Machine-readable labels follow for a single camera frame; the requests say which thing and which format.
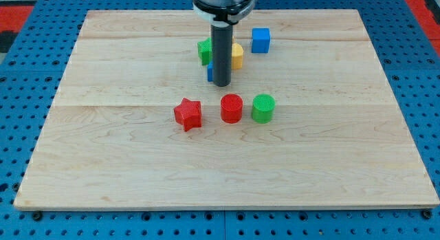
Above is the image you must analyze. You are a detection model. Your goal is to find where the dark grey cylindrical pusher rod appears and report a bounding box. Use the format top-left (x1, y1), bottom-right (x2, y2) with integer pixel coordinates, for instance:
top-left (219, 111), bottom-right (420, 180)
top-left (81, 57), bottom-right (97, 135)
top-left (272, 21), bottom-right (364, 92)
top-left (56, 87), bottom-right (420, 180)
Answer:
top-left (211, 25), bottom-right (233, 87)

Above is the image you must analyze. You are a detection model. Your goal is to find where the yellow heart block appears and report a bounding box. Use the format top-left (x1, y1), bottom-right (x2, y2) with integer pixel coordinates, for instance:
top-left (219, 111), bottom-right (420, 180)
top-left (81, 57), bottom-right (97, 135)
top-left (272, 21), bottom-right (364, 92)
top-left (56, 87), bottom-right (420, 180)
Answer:
top-left (232, 43), bottom-right (244, 70)

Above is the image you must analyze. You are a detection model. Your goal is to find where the green star block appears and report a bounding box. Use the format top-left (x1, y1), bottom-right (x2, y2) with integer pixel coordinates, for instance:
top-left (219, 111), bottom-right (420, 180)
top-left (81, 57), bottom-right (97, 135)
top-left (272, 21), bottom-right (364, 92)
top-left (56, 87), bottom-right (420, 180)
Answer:
top-left (197, 37), bottom-right (212, 65)

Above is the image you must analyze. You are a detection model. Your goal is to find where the red star block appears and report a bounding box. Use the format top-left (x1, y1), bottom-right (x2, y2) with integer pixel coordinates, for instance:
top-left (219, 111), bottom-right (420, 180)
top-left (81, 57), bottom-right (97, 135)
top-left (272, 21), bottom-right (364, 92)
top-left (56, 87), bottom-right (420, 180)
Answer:
top-left (173, 98), bottom-right (202, 131)

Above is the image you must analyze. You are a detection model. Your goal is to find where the small blue block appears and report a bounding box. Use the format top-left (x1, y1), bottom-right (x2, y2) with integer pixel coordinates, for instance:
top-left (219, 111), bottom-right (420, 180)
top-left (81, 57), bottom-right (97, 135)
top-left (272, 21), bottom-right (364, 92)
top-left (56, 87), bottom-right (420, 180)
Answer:
top-left (207, 62), bottom-right (213, 82)

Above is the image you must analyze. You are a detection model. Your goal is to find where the blue cube block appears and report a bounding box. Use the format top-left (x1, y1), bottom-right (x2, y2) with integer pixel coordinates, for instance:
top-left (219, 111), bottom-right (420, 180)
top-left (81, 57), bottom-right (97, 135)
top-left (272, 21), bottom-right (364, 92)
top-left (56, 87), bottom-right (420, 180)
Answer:
top-left (252, 28), bottom-right (271, 53)

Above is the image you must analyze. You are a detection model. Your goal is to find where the red cylinder block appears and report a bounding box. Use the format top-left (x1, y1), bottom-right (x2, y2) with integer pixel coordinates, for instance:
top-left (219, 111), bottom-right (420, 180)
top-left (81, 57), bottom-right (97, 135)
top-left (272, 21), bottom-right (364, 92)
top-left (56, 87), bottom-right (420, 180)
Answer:
top-left (221, 94), bottom-right (243, 124)

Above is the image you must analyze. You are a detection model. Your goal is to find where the green cylinder block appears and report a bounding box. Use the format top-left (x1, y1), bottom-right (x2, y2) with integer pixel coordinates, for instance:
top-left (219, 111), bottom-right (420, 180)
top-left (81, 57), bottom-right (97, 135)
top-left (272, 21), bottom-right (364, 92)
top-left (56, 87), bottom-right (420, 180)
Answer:
top-left (251, 94), bottom-right (276, 124)

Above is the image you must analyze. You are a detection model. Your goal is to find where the light wooden board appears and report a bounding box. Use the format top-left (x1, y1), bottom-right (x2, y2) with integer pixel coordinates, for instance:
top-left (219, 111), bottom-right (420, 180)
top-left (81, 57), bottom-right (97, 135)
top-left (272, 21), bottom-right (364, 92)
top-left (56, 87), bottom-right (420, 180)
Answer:
top-left (14, 10), bottom-right (439, 211)

